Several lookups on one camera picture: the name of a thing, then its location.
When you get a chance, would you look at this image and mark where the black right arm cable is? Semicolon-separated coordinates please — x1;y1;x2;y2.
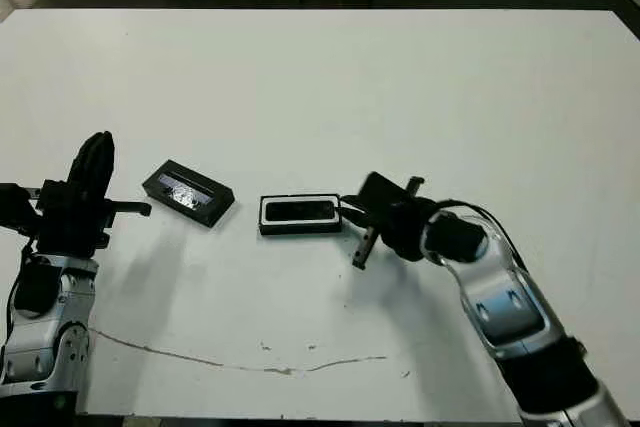
438;198;527;273

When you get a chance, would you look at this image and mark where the black bar-shaped camera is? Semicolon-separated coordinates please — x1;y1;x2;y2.
264;200;335;223

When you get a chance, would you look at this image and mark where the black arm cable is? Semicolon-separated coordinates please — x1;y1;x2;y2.
438;198;527;273
5;244;31;343

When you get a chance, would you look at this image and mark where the glossy black box lid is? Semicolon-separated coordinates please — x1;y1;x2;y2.
141;159;237;229

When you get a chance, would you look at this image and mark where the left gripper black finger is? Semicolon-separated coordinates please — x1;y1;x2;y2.
97;131;118;201
68;132;104;200

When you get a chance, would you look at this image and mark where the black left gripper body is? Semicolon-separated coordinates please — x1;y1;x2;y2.
30;179;154;259

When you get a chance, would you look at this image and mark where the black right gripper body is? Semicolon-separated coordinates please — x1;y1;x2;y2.
351;175;437;270

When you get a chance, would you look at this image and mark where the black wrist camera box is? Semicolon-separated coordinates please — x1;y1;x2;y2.
358;171;410;221
0;183;44;238

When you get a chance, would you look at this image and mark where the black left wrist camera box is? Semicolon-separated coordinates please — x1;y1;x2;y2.
0;183;44;238

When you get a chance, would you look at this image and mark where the black box base white insert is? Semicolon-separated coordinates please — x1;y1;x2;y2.
257;191;345;238

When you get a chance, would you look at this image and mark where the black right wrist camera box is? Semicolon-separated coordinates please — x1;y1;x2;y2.
358;171;410;221

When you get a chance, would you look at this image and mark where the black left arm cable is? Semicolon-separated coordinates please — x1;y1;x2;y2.
5;244;31;343

